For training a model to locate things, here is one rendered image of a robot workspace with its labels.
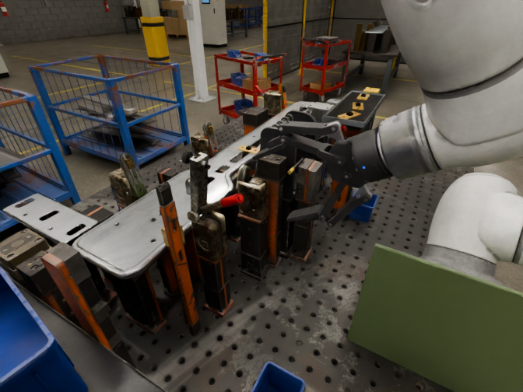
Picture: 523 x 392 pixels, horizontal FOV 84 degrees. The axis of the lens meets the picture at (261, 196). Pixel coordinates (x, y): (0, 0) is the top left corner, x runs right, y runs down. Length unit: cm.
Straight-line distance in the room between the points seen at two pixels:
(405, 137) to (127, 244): 64
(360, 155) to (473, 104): 14
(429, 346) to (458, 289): 20
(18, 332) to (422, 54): 70
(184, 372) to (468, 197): 83
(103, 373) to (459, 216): 80
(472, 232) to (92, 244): 91
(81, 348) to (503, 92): 65
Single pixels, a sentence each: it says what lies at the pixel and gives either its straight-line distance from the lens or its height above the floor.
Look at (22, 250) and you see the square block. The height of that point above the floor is 106.
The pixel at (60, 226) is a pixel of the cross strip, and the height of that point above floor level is 100.
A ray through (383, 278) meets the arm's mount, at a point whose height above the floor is 98.
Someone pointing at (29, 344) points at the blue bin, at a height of 103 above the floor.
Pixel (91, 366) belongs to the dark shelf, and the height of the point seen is 103.
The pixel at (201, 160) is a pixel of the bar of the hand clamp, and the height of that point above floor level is 121.
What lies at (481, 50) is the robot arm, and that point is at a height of 146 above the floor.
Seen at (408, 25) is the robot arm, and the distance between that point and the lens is 33.
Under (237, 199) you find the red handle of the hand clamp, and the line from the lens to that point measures 61.
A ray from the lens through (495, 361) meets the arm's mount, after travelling 85.
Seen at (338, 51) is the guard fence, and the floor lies 30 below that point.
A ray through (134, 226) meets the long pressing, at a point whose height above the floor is 100.
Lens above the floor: 149
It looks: 34 degrees down
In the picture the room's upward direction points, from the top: straight up
